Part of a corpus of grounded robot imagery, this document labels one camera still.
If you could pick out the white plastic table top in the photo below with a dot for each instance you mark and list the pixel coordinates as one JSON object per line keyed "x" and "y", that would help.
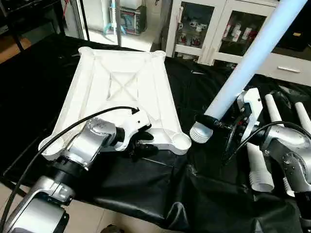
{"x": 97, "y": 107}

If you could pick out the white plastic table leg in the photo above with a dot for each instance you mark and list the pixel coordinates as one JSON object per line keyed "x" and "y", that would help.
{"x": 252, "y": 53}
{"x": 260, "y": 170}
{"x": 272, "y": 107}
{"x": 303, "y": 116}

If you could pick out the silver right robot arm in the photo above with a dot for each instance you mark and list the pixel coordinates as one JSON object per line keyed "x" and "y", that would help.
{"x": 291, "y": 150}

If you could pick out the black work surface mat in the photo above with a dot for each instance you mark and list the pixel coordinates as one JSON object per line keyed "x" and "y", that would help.
{"x": 194, "y": 194}

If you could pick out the white drawer unit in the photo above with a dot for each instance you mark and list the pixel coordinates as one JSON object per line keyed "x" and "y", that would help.
{"x": 291, "y": 73}

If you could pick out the white glass door cabinet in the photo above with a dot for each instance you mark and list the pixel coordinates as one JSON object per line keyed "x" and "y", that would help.
{"x": 215, "y": 29}

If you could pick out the colourful background box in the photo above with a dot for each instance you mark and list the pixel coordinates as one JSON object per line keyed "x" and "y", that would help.
{"x": 133, "y": 19}

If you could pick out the black vertical pole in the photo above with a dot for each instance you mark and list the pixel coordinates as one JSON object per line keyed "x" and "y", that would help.
{"x": 82, "y": 19}

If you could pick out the black metal shelf frame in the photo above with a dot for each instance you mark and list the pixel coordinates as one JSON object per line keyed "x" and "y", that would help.
{"x": 29, "y": 7}

